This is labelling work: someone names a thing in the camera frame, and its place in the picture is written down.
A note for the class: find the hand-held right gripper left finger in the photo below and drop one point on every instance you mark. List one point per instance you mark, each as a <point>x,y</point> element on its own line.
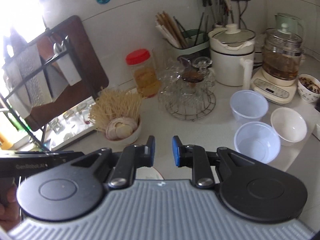
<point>150,152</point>

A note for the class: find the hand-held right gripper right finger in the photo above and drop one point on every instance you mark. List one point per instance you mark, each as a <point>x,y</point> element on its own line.
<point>175,152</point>

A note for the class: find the white plate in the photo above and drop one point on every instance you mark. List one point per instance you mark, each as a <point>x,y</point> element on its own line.
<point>150,174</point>

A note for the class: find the translucent plastic bowl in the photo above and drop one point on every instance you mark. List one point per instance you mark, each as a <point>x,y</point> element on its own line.
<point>248,105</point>
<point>257,145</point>

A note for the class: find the person's left hand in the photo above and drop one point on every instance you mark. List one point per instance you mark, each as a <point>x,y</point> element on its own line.
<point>11,207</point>

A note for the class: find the white bowl holding garlic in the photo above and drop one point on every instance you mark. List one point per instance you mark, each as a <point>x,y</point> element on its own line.
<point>130,138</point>

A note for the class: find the garlic bulb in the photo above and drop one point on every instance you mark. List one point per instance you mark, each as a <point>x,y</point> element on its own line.
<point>121,127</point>

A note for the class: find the drinking glass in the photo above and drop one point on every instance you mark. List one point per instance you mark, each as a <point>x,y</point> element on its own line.
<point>68,118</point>
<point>83,111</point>
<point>56,127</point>

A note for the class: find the white rack drip tray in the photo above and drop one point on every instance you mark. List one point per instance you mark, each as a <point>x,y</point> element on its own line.
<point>72,137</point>

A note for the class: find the pale thin noodle bundle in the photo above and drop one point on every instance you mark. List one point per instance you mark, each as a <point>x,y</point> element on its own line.
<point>115,105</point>

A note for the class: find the group of glass cups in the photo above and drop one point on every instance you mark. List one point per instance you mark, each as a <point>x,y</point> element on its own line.
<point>185,80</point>

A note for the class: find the red lid plastic jar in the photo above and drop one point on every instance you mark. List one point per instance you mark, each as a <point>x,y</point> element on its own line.
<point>142,75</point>

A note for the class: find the grey textured board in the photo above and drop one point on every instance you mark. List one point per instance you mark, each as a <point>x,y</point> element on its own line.
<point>35,77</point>

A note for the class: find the white rack caddy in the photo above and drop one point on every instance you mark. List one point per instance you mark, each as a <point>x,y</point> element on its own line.
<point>68,67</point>

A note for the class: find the white electric pot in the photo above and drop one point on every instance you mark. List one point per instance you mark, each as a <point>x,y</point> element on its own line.
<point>230,65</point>

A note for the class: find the black dish rack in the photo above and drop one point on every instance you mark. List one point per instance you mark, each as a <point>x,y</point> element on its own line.
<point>57,57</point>

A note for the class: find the green white utensil holder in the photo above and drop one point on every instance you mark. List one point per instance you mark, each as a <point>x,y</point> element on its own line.
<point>197,45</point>

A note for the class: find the cream kettle base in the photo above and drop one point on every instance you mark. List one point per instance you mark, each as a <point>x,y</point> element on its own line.
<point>272,90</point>

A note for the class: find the brown cutting board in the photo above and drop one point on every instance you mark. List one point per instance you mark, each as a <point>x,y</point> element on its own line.
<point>87,55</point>

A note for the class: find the bundle of wooden chopsticks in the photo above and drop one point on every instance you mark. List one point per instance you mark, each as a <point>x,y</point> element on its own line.
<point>171,30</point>

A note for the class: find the bundle of dark chopsticks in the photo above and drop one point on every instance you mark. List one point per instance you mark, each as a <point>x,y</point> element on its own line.
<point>200,30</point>

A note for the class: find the glass health kettle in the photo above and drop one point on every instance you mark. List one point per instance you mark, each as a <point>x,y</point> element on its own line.
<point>282,57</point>

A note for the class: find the floral cup with tea leaves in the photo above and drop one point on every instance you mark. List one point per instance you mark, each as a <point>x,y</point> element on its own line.
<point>308,87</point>

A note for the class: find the pale green electric kettle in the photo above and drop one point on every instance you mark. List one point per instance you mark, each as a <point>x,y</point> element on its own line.
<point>290,20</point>

